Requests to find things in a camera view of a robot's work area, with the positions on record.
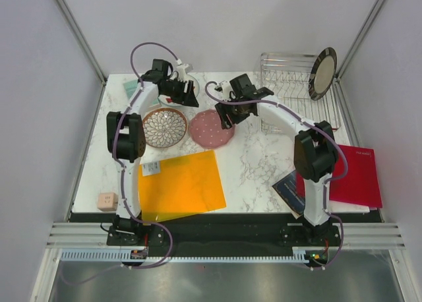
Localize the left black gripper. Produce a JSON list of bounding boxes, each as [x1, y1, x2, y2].
[[162, 78, 199, 109]]

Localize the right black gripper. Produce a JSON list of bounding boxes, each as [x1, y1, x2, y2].
[[215, 94, 251, 130]]

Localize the metal wire dish rack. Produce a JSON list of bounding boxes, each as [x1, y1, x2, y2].
[[260, 52, 342, 131]]

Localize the dark rim beige plate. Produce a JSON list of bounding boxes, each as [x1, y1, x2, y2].
[[308, 47, 337, 101]]

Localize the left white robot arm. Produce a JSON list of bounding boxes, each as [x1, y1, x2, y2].
[[106, 59, 199, 220]]

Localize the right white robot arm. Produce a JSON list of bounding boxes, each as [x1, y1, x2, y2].
[[205, 74, 340, 245]]

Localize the pink polka dot plate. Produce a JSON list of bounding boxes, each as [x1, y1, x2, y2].
[[189, 109, 235, 149]]

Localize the white watermelon pattern plate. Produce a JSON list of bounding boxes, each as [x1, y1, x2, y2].
[[158, 74, 200, 107]]

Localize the brown rim floral plate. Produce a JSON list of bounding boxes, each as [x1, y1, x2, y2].
[[142, 108, 188, 148]]

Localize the teal book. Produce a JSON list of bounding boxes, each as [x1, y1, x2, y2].
[[123, 80, 140, 100]]

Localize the orange translucent plastic sheet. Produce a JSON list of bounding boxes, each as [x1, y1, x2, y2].
[[138, 150, 226, 222]]

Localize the dark blue book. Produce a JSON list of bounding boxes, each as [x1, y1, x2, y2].
[[272, 170, 305, 218]]

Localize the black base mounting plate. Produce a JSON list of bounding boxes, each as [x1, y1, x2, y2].
[[107, 214, 341, 257]]

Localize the pink cube power socket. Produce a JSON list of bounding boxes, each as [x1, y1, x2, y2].
[[97, 193, 118, 212]]

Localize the red translucent plastic sheet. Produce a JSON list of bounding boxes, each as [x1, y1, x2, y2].
[[293, 140, 382, 208]]

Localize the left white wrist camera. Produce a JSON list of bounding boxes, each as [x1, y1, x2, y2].
[[175, 59, 193, 80]]

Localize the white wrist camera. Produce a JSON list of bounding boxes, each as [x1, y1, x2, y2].
[[175, 59, 193, 80], [214, 80, 232, 97]]

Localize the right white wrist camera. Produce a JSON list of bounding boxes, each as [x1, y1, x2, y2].
[[214, 80, 232, 97]]

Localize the left aluminium frame post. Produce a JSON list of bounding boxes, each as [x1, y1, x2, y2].
[[53, 0, 107, 86]]

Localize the aluminium frame post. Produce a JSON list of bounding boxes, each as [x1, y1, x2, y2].
[[336, 0, 387, 80], [53, 0, 107, 86]]

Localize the white slotted cable duct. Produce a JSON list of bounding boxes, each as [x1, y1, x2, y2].
[[60, 247, 316, 264]]

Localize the aluminium front rail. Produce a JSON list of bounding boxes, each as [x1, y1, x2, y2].
[[47, 223, 405, 250]]

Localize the right aluminium frame post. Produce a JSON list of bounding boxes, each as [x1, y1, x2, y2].
[[336, 0, 387, 80]]

